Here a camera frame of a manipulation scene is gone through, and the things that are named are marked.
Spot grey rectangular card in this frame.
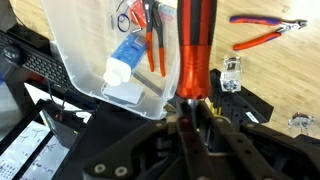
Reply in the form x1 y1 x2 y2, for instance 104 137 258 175
101 80 146 105

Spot red handled wire cutters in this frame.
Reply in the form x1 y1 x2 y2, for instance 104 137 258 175
228 14 309 52

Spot orange handled pliers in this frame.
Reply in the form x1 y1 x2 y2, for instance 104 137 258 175
142 0 167 79

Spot blue ring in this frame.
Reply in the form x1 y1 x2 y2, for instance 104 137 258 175
116 12 132 34

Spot black perforated panel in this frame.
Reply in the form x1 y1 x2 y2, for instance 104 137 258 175
0 23 101 112

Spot white sheet with sketches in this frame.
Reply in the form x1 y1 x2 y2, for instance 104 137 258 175
0 118 72 180

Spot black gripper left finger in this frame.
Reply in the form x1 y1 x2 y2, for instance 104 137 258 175
82 99 215 180

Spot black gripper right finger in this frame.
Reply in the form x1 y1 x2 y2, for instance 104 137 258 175
195 99 320 180

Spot white bottle blue label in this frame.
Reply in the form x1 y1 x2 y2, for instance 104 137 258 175
102 32 148 87

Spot red plastic packet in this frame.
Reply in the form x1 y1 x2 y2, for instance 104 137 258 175
126 0 148 30

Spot small clear plastic connector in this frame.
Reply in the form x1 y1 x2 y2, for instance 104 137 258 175
219 55 243 94

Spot orange black handled screwdriver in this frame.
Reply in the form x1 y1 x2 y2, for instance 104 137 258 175
175 0 219 118

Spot clear plastic storage bin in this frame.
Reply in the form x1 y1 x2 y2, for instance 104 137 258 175
39 0 182 121

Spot thin metal rod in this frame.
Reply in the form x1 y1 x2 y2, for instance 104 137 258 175
132 72 166 98

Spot black hex key holder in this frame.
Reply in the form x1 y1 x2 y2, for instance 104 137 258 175
207 68 275 132

